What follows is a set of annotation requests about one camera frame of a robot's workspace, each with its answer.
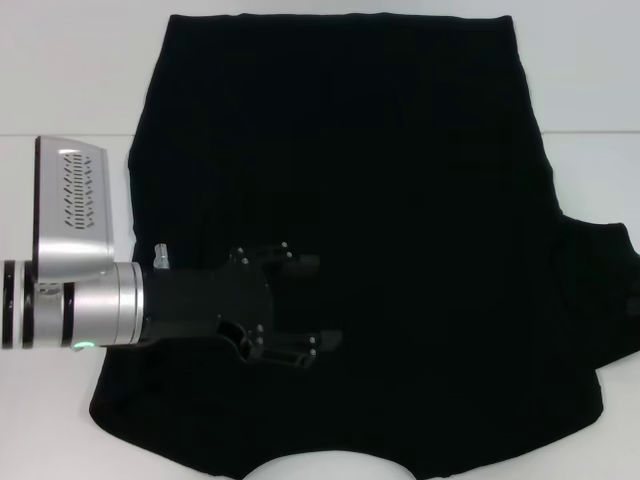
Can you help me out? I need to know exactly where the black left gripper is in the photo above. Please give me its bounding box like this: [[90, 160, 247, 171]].
[[142, 243, 344, 371]]

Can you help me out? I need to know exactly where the black shirt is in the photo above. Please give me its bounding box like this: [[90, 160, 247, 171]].
[[88, 12, 640, 480]]

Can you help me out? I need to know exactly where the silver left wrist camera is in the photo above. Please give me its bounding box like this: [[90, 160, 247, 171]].
[[33, 135, 115, 287]]

